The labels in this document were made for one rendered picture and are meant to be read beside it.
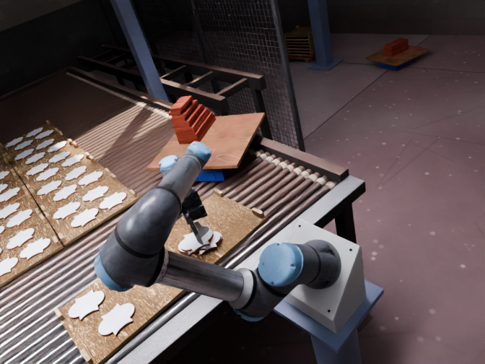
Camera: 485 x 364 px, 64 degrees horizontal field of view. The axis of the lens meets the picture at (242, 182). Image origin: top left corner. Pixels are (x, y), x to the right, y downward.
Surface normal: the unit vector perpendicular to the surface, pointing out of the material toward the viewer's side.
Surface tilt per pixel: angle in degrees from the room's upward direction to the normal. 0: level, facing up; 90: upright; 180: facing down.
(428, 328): 0
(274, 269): 39
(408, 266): 0
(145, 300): 0
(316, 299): 46
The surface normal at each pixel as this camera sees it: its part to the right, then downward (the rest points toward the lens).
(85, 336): -0.25, -0.79
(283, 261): -0.59, -0.25
